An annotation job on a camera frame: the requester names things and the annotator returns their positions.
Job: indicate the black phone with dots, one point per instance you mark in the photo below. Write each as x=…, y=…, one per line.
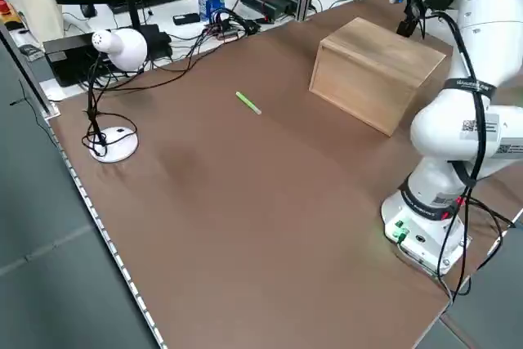
x=186, y=19

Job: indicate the black device box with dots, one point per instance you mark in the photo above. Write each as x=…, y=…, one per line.
x=65, y=63

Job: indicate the light wooden drawer cabinet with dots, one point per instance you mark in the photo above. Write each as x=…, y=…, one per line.
x=367, y=75

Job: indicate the white desk lamp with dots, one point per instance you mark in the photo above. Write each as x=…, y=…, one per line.
x=126, y=50

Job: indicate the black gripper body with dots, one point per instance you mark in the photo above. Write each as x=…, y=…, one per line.
x=406, y=28

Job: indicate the green stick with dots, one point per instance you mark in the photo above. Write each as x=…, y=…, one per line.
x=248, y=103

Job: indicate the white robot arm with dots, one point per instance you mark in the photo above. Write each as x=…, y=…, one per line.
x=486, y=26

